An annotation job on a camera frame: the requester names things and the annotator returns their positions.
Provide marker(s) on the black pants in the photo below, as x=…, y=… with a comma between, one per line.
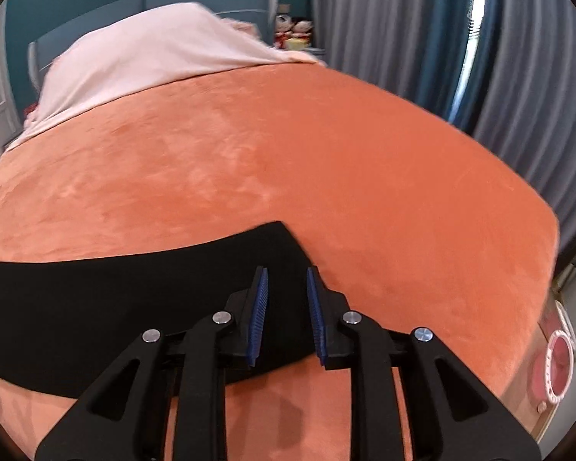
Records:
x=77, y=307

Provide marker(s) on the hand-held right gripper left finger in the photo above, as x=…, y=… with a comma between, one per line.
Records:
x=257, y=317

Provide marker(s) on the pale pink blanket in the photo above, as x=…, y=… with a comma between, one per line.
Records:
x=149, y=53

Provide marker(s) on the grey nightstand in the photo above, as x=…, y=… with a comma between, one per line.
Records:
x=317, y=51

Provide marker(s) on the grey curtain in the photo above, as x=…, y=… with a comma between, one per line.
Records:
x=533, y=105
x=389, y=24

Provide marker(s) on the red box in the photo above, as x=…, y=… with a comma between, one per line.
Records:
x=29, y=113

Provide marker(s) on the red and white doll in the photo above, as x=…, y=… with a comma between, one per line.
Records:
x=302, y=29
x=283, y=29

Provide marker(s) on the orange plush blanket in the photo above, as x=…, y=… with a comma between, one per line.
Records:
x=269, y=153

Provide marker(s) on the pink round plastic object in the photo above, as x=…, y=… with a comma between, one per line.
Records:
x=557, y=360

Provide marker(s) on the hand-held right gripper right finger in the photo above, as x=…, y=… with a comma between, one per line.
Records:
x=315, y=317

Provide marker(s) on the yellow box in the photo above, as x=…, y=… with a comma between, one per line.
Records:
x=297, y=44

